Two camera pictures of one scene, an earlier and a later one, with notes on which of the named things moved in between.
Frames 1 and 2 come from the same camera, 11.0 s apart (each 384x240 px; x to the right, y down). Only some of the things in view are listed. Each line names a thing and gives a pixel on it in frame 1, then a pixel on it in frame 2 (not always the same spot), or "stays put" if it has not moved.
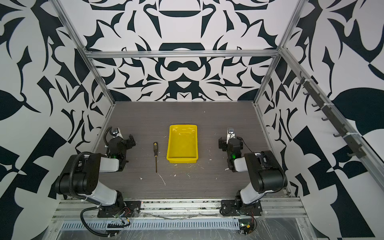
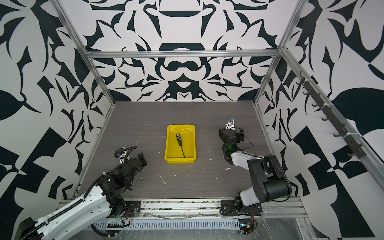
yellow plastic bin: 182,145 stays put
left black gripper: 127,142 to 142,160
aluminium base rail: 183,209 stays put
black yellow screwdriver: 155,148 to 180,142
